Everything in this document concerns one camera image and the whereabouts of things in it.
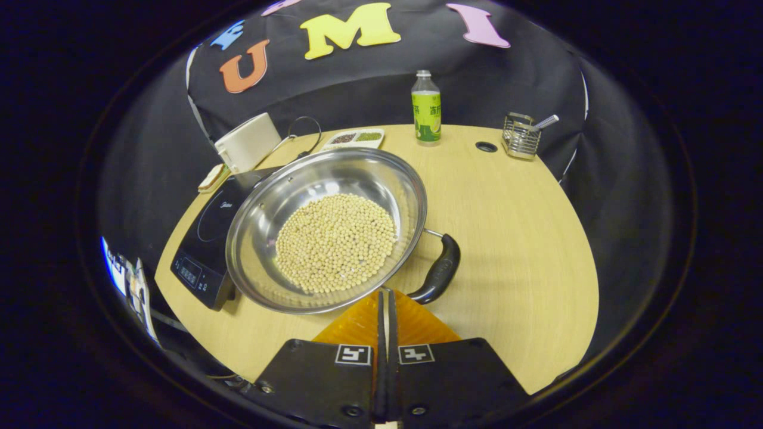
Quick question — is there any wire utensil holder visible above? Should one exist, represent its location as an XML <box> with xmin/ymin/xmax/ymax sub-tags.
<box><xmin>502</xmin><ymin>112</ymin><xmax>542</xmax><ymax>160</ymax></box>

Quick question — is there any white divided dish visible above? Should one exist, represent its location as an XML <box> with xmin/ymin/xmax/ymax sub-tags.
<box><xmin>321</xmin><ymin>128</ymin><xmax>385</xmax><ymax>152</ymax></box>

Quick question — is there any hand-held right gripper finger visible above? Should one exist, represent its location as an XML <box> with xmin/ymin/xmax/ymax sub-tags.
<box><xmin>253</xmin><ymin>290</ymin><xmax>383</xmax><ymax>425</ymax></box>
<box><xmin>387</xmin><ymin>290</ymin><xmax>530</xmax><ymax>425</ymax></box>

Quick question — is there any black toaster cable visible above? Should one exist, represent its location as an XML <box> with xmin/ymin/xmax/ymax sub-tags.
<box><xmin>262</xmin><ymin>116</ymin><xmax>322</xmax><ymax>170</ymax></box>

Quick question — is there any green label drink bottle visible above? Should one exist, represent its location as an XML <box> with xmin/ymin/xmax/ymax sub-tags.
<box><xmin>411</xmin><ymin>70</ymin><xmax>442</xmax><ymax>144</ymax></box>

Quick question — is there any steel pot with black handle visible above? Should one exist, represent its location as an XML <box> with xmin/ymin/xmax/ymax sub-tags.
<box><xmin>225</xmin><ymin>147</ymin><xmax>461</xmax><ymax>315</ymax></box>

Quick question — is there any pile of soybeans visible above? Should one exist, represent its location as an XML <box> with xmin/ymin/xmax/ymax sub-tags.
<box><xmin>275</xmin><ymin>193</ymin><xmax>398</xmax><ymax>294</ymax></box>

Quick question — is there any white toaster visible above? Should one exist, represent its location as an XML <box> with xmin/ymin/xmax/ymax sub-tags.
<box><xmin>215</xmin><ymin>113</ymin><xmax>282</xmax><ymax>175</ymax></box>

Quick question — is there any black induction cooktop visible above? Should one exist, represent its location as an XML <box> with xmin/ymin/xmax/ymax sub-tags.
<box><xmin>170</xmin><ymin>167</ymin><xmax>281</xmax><ymax>311</ymax></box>

